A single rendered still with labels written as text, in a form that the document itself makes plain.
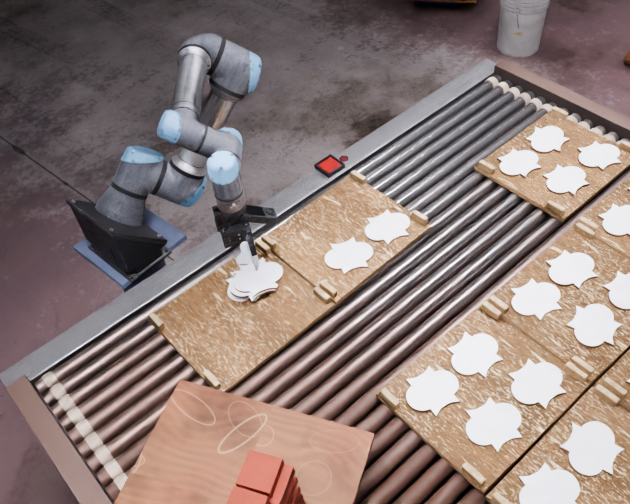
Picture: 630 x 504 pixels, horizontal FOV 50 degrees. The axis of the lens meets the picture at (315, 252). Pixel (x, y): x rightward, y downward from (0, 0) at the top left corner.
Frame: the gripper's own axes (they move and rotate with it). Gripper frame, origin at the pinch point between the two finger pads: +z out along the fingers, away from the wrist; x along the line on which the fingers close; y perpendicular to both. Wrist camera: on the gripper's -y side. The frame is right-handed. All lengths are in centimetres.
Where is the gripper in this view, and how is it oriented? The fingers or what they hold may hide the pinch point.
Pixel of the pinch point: (250, 252)
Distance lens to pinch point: 193.9
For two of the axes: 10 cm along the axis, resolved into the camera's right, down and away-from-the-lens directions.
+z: 0.8, 6.6, 7.5
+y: -9.2, 3.3, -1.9
